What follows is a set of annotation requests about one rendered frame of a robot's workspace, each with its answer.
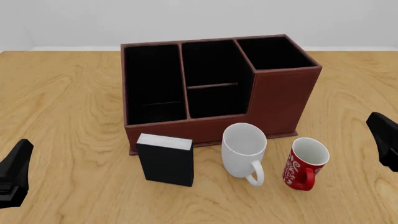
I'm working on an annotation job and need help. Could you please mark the red mug with white pattern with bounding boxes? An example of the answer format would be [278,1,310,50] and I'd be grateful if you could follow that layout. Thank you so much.
[282,136,330,192]

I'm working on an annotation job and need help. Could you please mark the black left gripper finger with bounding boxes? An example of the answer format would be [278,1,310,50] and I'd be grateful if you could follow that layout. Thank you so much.
[0,138,34,187]

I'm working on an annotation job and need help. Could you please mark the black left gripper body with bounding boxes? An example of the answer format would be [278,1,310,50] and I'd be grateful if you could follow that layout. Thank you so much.
[0,179,30,209]

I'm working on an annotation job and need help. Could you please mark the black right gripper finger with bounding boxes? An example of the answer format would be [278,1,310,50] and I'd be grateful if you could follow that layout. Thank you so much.
[365,111,398,173]

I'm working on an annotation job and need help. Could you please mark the red-brown desk caddy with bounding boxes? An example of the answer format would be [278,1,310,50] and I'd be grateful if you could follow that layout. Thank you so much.
[120,34,323,157]

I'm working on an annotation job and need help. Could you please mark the black book with white pages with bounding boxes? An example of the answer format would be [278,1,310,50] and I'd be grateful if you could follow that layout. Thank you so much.
[135,133,194,188]

